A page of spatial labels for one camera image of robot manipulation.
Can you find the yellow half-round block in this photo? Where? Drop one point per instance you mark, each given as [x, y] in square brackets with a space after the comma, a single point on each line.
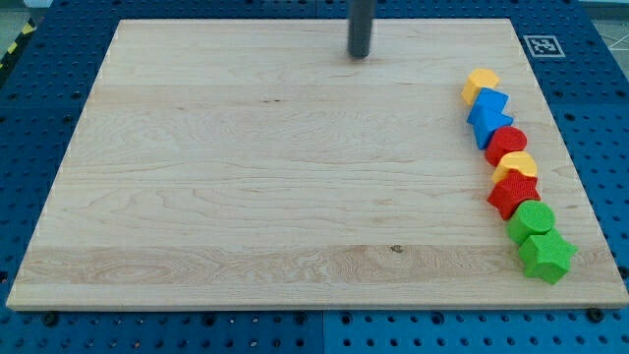
[520, 161]

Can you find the green cylinder block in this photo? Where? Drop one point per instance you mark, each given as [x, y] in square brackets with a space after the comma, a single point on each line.
[530, 218]

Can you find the white fiducial marker tag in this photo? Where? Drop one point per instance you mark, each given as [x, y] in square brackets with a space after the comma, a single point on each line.
[543, 46]

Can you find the blue cube block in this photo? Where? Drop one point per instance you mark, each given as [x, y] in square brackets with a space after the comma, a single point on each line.
[488, 98]

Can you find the green star block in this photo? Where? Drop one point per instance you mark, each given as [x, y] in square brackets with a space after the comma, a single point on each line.
[547, 256]

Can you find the red star block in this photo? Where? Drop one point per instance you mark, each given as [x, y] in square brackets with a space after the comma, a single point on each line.
[511, 191]

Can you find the yellow hexagon block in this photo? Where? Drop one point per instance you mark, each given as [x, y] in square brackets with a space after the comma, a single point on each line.
[478, 79]

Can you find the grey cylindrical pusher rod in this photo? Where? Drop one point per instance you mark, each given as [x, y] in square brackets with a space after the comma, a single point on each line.
[360, 19]

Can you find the red cylinder block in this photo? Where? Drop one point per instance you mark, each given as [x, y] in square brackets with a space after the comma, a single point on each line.
[504, 140]

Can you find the light wooden board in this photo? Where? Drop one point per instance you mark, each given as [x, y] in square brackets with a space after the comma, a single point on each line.
[251, 164]

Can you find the blue triangle block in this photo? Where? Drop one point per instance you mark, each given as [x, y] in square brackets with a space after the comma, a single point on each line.
[485, 122]

